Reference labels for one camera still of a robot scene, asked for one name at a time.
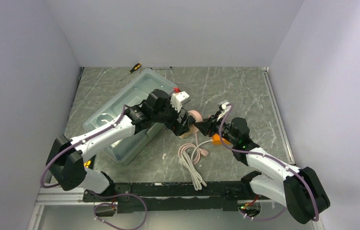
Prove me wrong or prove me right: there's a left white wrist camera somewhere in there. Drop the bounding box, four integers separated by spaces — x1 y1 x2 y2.
170 87 190 112

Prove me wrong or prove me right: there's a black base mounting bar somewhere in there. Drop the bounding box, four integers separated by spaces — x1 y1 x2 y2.
83 181 259 214

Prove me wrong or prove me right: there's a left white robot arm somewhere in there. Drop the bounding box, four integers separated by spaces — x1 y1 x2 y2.
45 89 195 201

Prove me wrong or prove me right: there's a beige cube socket adapter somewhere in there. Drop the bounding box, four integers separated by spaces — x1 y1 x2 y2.
179 125 199 139

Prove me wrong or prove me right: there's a round pink power socket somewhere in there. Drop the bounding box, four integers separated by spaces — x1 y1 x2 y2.
188 110 203 124

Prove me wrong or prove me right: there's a yellow black screwdriver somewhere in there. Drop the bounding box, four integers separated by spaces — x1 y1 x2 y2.
84 160 91 168

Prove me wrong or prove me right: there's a clear plastic storage box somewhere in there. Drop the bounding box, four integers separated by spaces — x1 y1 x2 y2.
82 68 180 166

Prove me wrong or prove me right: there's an aluminium frame rail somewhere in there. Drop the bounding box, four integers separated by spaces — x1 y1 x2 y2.
27 187 87 230

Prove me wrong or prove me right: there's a white coiled cable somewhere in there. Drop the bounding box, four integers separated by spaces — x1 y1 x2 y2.
179 139 214 191

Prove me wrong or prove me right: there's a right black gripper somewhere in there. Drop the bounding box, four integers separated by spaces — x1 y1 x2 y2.
194 111 237 146

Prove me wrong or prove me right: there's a small orange black screwdriver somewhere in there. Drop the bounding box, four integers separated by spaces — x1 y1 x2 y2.
120 63 142 81

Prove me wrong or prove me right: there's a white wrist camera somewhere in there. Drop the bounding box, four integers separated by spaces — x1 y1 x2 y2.
170 87 190 112
216 100 232 121

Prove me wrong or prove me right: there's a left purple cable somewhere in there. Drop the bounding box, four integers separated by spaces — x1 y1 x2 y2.
40 104 128 189

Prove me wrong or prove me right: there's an orange power strip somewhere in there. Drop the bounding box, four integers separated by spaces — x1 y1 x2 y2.
211 134 232 145

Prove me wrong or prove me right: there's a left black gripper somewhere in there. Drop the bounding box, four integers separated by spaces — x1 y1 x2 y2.
152 96 190 135

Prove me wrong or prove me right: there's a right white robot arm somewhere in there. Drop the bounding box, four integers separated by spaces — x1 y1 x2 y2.
193 114 330 224

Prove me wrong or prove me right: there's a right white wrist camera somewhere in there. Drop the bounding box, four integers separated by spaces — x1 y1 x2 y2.
216 100 232 121

